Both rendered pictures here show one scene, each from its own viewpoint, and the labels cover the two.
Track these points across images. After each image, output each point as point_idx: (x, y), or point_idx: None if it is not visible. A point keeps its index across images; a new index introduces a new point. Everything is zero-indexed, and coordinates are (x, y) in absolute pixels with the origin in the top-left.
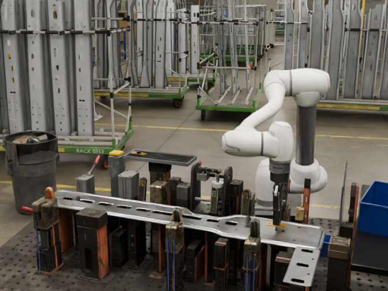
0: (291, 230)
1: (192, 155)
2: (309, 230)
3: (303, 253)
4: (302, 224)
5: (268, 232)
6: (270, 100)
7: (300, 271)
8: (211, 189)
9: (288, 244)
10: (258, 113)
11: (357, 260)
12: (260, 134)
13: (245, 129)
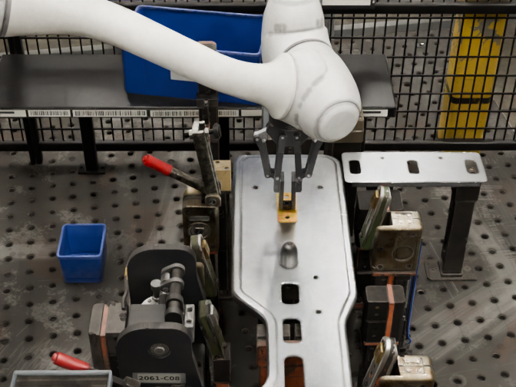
0: (273, 196)
1: (13, 384)
2: (259, 173)
3: (369, 170)
4: (238, 182)
5: (307, 225)
6: (101, 11)
7: (438, 167)
8: (210, 315)
9: (340, 193)
10: (190, 39)
11: (381, 100)
12: (320, 43)
13: (317, 57)
